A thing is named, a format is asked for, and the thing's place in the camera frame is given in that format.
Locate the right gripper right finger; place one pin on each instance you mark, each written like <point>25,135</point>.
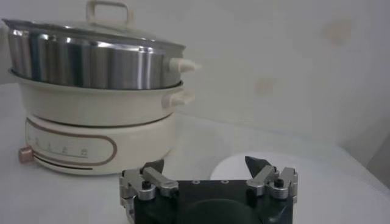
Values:
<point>263,179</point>

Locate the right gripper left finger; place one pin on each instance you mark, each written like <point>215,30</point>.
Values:
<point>158,181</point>

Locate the perforated steel steamer basket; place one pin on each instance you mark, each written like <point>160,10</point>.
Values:
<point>91,67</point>

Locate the white round plate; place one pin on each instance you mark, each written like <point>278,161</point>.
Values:
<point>228,169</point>

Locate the cream electric cooker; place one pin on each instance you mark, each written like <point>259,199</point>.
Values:
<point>106,106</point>

